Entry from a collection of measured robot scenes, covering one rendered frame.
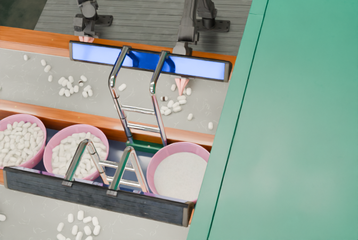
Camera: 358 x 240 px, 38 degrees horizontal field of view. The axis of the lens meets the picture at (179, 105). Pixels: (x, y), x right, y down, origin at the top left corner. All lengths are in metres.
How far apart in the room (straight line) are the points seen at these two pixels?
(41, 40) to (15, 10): 1.47
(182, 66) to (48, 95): 0.75
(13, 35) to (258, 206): 2.06
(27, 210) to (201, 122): 0.76
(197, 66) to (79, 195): 0.61
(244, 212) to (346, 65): 0.33
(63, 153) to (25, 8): 2.01
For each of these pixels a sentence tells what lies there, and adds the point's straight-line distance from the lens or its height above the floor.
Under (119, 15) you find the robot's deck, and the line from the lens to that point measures 2.74.
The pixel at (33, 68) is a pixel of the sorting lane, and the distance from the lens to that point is 2.54.
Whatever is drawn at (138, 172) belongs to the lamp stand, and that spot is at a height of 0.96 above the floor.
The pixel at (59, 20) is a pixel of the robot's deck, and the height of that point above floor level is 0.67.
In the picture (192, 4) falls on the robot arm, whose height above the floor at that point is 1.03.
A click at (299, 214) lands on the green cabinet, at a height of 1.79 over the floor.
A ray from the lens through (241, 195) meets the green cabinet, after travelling 0.81.
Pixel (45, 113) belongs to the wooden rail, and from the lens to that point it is 2.32.
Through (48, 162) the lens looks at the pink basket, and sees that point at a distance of 2.19.
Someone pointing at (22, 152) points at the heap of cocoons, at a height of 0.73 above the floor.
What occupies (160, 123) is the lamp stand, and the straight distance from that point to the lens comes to 1.97.
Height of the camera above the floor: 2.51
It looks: 53 degrees down
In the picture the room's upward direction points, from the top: 11 degrees counter-clockwise
